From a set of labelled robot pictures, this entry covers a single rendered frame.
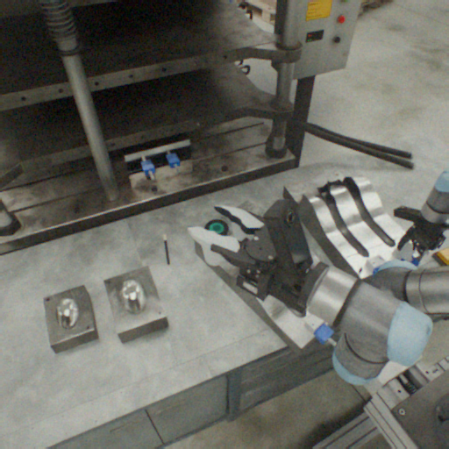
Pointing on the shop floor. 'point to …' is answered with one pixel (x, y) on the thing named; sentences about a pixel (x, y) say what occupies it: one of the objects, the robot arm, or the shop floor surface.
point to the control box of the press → (317, 53)
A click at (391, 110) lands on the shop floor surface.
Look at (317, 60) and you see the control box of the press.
